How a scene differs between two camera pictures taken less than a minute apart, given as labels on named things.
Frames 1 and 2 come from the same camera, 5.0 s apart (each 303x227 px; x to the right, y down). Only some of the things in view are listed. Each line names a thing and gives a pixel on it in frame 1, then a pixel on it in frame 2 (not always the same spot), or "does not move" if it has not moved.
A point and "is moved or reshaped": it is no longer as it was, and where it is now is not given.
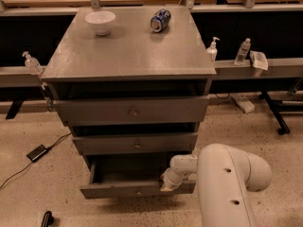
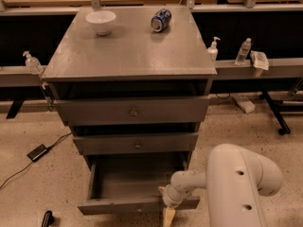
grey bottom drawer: (131, 175) is moved or reshaped
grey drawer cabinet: (133, 84) does not move
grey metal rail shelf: (17, 77) does not move
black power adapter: (37, 153) does not move
